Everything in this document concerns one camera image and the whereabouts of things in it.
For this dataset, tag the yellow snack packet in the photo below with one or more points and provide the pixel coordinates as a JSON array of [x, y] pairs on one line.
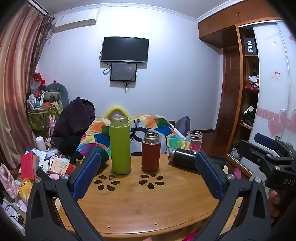
[[26, 190]]

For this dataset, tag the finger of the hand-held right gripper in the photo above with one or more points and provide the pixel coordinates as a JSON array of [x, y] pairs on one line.
[[251, 150], [266, 140]]

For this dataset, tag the clear glass cup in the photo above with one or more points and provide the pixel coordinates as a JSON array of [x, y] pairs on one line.
[[193, 141]]

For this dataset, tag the black box on shelf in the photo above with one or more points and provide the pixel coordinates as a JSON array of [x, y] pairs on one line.
[[250, 46]]

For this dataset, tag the red thermos cup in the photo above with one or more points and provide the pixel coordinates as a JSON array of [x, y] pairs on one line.
[[150, 155]]

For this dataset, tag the pink rabbit toy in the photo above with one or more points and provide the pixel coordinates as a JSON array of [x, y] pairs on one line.
[[52, 125]]

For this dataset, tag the white bottle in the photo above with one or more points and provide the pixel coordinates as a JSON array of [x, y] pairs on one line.
[[41, 143]]

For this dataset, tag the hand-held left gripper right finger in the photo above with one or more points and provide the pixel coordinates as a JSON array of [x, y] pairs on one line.
[[211, 176]]

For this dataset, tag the small wall monitor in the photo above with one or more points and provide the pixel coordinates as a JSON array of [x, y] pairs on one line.
[[123, 71]]

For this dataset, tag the white air conditioner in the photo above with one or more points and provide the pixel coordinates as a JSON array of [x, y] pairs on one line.
[[76, 20]]

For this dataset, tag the pile of papers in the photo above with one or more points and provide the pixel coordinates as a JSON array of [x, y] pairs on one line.
[[56, 165]]

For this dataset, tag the pink patterned bag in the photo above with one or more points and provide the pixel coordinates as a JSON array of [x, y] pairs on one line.
[[8, 183]]

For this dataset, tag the wooden wardrobe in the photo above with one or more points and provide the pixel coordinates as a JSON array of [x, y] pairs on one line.
[[266, 76]]

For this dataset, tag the dark clothing pile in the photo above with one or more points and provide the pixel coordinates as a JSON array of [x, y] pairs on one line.
[[74, 122]]

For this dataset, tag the black thermos cup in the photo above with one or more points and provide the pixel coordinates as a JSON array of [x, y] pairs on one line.
[[182, 158]]

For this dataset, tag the brown wooden door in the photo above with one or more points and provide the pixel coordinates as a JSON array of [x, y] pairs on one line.
[[230, 97]]

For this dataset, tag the red gift bag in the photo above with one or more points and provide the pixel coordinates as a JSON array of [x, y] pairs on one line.
[[39, 78]]

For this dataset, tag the striped brown curtain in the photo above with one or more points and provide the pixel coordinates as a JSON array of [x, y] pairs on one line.
[[18, 88]]

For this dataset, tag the pink slipper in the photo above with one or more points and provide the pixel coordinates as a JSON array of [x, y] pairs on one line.
[[237, 173]]

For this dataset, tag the wall television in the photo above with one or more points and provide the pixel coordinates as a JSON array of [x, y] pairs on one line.
[[124, 49]]

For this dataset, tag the white power strip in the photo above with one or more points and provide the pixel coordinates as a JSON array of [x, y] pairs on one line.
[[12, 220]]

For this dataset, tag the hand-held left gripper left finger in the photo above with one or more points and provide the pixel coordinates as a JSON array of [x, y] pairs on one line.
[[86, 176]]

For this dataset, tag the colourful patchwork blanket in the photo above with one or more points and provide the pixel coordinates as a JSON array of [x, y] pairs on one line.
[[166, 132]]

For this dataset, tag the person's right hand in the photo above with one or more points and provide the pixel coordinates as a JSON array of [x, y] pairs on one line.
[[274, 201]]

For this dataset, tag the dark green cup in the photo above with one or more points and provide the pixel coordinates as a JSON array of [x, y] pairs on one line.
[[105, 158]]

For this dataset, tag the red box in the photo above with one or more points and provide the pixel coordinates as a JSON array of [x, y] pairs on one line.
[[29, 165]]

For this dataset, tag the grey cushion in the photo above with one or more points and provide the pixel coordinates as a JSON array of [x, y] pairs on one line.
[[183, 125]]

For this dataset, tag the green storage bag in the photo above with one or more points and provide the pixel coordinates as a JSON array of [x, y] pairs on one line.
[[39, 119]]

